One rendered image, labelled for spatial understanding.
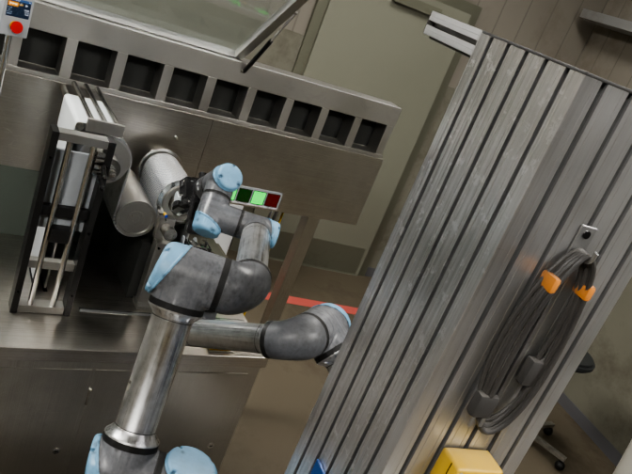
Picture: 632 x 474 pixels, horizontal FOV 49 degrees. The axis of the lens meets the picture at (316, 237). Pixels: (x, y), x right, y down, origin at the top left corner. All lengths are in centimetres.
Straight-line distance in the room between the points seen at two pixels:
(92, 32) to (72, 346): 94
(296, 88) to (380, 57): 236
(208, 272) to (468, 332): 61
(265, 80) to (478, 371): 163
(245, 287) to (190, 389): 85
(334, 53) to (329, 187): 209
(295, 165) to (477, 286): 175
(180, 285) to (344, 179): 145
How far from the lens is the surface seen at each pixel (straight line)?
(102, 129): 197
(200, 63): 236
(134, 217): 213
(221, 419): 234
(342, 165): 271
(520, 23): 534
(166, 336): 142
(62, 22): 224
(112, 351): 200
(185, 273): 139
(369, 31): 475
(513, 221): 91
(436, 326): 99
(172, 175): 217
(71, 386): 209
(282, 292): 310
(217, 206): 178
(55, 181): 193
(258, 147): 252
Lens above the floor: 203
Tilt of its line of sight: 20 degrees down
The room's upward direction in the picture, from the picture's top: 22 degrees clockwise
